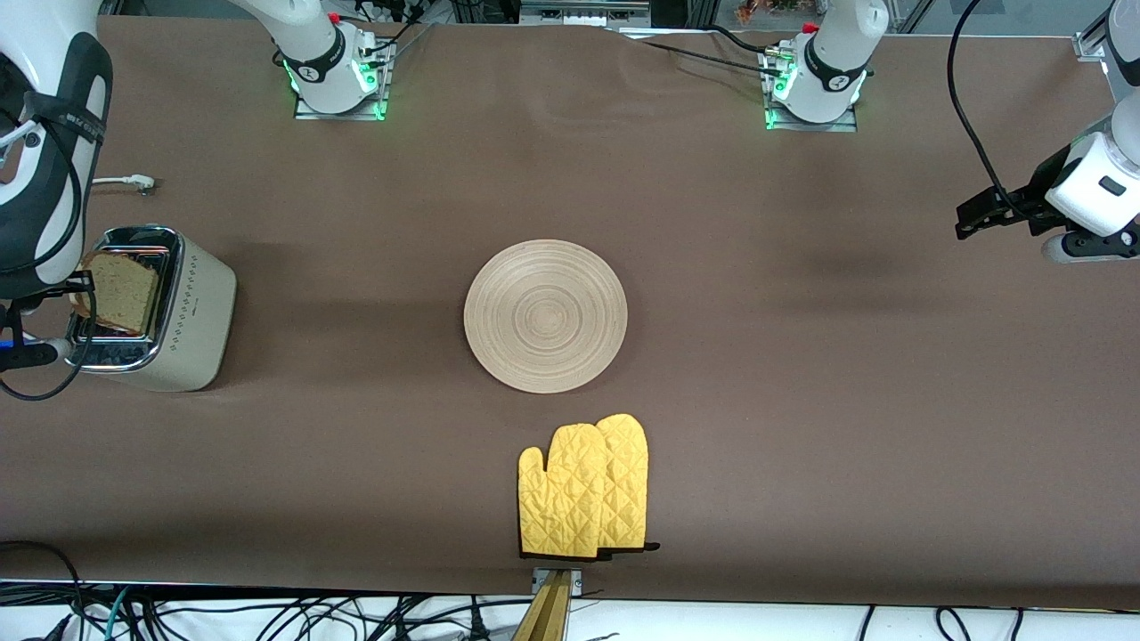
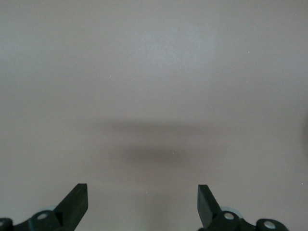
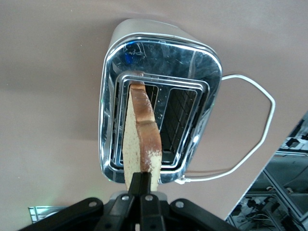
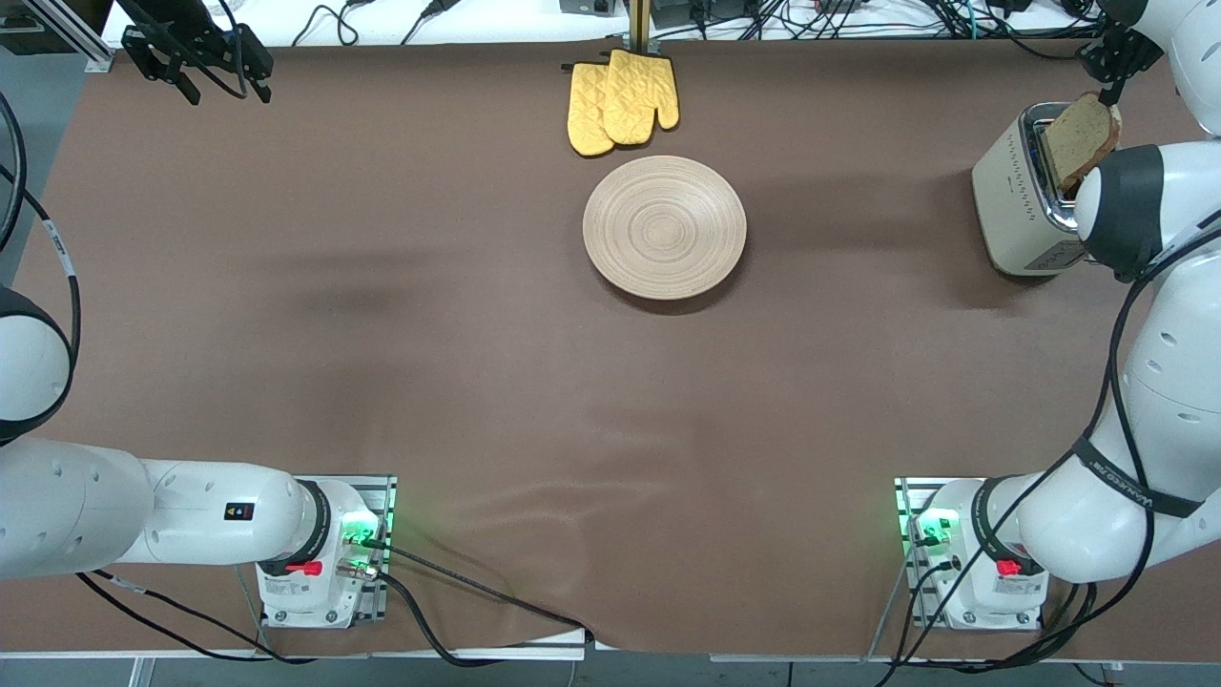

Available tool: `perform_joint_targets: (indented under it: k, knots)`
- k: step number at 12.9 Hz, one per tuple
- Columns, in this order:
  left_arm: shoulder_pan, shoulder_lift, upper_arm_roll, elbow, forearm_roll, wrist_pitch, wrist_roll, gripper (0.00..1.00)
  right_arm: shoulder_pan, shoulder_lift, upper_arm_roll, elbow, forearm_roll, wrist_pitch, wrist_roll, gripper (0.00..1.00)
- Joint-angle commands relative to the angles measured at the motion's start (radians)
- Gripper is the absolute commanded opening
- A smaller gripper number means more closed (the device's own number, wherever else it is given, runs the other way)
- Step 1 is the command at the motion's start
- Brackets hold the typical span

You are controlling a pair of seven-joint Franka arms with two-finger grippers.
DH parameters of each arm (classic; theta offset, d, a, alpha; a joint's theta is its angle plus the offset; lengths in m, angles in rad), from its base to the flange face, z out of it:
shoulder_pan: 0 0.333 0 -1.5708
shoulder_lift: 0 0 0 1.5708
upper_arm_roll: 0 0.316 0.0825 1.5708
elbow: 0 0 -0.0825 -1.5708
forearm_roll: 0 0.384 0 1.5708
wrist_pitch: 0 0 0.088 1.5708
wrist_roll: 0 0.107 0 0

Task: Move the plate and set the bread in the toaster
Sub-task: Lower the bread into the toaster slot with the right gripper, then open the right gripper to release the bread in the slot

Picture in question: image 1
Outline slice of brown bread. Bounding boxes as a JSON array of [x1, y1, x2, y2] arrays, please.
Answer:
[[69, 251, 162, 337]]

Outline round light wooden plate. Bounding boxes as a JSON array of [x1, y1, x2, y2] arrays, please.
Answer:
[[463, 239, 629, 394]]

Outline cream and chrome toaster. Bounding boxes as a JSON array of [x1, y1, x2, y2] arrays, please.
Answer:
[[61, 224, 239, 394]]

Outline colourful toy pile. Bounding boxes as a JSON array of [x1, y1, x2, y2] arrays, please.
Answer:
[[735, 0, 825, 23]]

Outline brown table cover sheet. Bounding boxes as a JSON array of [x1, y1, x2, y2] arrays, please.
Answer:
[[0, 13, 1140, 611]]

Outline yellow quilted oven mitt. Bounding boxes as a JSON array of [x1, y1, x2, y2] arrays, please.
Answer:
[[595, 413, 662, 558], [517, 423, 611, 562]]

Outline grey metal equipment box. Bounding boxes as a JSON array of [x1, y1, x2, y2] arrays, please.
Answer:
[[519, 0, 653, 28]]

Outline yellow wooden bar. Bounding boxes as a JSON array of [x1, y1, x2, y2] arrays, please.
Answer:
[[512, 572, 573, 641]]

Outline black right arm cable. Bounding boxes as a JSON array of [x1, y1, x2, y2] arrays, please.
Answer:
[[0, 89, 97, 402]]

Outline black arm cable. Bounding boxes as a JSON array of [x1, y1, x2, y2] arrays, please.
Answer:
[[0, 89, 97, 402], [947, 0, 1027, 207]]

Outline white toaster power cable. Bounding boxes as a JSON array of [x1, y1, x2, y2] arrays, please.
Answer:
[[22, 174, 159, 351]]

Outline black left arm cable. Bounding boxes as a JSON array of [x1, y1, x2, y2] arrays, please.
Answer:
[[947, 0, 1027, 207]]

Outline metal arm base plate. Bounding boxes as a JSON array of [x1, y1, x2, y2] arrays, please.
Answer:
[[764, 46, 859, 134], [294, 40, 393, 121]]

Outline black looped floor cable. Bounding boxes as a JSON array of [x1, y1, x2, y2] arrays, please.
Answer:
[[0, 540, 86, 641]]

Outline teal cable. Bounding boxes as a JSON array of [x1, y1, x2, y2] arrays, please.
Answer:
[[105, 586, 136, 641]]

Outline long black base cable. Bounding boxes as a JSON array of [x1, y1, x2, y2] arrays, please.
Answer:
[[615, 25, 786, 79]]

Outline black cable tangle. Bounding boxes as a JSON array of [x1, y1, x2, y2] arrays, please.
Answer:
[[134, 592, 519, 641]]

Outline black base cable bundle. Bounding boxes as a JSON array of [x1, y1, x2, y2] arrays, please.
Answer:
[[356, 0, 437, 56]]

